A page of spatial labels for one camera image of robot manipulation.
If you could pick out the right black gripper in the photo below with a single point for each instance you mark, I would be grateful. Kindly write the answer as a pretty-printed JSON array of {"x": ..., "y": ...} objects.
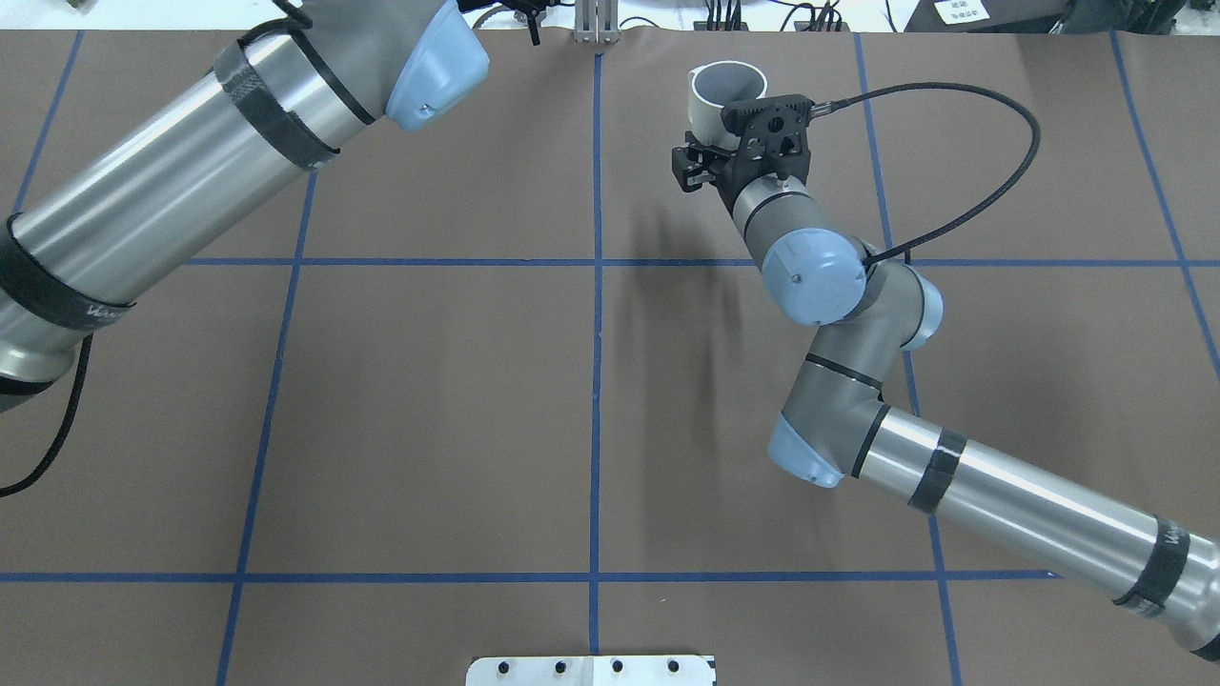
[{"x": 727, "y": 193}]

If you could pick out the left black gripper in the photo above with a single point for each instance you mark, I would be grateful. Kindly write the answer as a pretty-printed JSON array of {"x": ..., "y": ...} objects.
[{"x": 533, "y": 30}]

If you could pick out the white ribbed plastic mug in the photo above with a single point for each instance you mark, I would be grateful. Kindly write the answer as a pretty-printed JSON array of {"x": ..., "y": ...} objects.
[{"x": 711, "y": 87}]

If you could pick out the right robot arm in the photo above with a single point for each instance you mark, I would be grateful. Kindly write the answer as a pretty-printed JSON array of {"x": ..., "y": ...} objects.
[{"x": 835, "y": 423}]

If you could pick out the brown table mat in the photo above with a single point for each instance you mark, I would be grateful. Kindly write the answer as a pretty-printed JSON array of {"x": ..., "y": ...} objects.
[{"x": 499, "y": 387}]

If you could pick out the aluminium frame post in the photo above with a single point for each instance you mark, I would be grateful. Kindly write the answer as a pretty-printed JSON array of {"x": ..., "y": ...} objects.
[{"x": 596, "y": 22}]

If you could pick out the right arm camera mount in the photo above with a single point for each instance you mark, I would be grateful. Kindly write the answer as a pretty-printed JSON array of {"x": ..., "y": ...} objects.
[{"x": 772, "y": 134}]

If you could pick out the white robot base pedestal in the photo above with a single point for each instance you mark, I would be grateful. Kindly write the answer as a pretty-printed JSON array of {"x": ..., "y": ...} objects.
[{"x": 593, "y": 670}]

